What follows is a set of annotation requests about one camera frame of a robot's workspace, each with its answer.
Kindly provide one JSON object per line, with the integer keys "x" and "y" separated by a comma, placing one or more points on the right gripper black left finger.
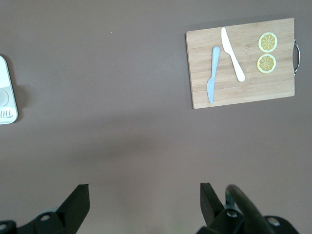
{"x": 70, "y": 209}

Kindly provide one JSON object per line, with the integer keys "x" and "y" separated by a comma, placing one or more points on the yellow lemon slice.
{"x": 266, "y": 63}
{"x": 267, "y": 42}

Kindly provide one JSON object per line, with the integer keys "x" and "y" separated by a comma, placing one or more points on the white bear print tray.
{"x": 6, "y": 80}

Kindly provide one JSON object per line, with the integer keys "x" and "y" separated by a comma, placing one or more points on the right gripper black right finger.
{"x": 210, "y": 207}

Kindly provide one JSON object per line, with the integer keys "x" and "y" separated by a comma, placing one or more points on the white plastic knife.
{"x": 229, "y": 51}

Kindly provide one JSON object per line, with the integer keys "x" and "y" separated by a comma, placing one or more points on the light blue plastic knife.
{"x": 213, "y": 73}

